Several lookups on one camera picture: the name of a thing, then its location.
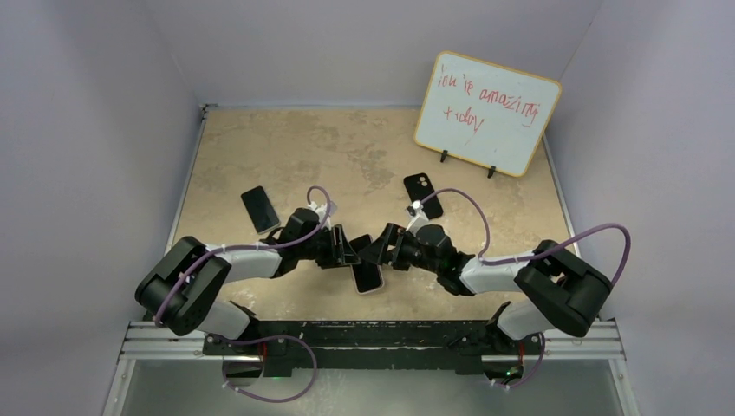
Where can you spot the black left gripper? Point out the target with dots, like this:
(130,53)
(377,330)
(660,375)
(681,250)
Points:
(339,251)

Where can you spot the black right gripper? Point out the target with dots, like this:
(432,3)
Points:
(377,252)

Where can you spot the black smartphone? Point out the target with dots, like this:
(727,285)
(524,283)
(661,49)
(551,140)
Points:
(367,275)

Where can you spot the pale pink phone case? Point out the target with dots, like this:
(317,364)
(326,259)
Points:
(368,280)

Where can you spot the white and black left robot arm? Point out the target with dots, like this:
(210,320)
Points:
(181,291)

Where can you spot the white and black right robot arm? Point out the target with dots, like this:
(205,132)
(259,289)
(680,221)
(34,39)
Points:
(562,291)

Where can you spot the black phone lying left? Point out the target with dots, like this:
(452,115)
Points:
(260,209)

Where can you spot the whiteboard with red writing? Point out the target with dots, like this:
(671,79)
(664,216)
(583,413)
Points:
(484,113)

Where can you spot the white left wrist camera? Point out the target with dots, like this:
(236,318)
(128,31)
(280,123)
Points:
(327,208)

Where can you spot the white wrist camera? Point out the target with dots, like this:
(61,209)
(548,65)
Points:
(417,217)
(327,208)

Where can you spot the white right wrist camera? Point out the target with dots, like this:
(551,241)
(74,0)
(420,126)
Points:
(417,217)

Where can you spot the black phone case with camera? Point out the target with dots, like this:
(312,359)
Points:
(419,187)

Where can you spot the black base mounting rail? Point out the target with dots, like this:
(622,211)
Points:
(466,347)

